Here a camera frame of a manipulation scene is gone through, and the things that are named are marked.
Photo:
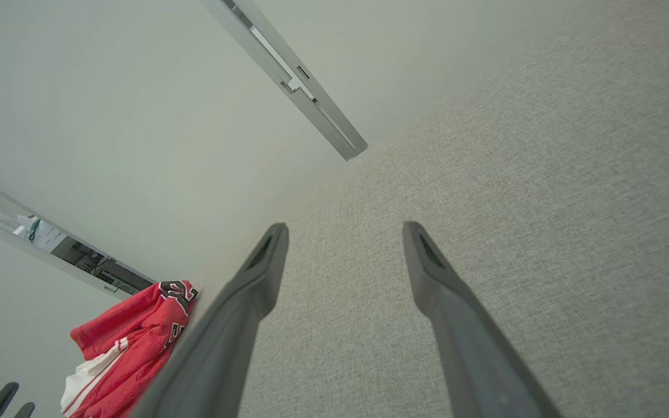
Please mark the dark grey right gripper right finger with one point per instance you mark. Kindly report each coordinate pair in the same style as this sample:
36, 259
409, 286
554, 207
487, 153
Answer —
468, 348

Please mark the red jersey with number 23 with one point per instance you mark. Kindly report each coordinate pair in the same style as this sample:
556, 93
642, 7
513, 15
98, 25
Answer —
137, 337

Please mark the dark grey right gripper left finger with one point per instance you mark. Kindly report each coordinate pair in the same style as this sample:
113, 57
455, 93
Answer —
224, 337

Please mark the grey metal partition post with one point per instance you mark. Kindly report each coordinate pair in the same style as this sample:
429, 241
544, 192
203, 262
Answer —
294, 75

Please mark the clutter behind partition gap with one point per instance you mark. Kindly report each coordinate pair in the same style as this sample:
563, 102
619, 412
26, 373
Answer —
85, 258

